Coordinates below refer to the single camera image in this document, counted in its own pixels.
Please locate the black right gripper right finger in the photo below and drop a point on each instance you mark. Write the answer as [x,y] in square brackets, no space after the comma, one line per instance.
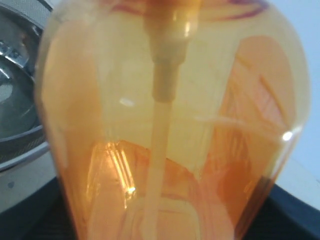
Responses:
[281,217]

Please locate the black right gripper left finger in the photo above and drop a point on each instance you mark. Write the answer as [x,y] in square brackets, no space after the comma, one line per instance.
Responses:
[40,216]

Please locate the orange pump soap bottle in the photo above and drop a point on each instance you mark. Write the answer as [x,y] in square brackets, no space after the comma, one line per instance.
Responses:
[169,119]

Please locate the small stainless steel bowl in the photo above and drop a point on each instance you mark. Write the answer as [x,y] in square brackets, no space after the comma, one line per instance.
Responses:
[17,108]

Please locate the steel mesh strainer basket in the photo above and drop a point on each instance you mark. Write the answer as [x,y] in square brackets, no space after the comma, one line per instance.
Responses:
[21,135]

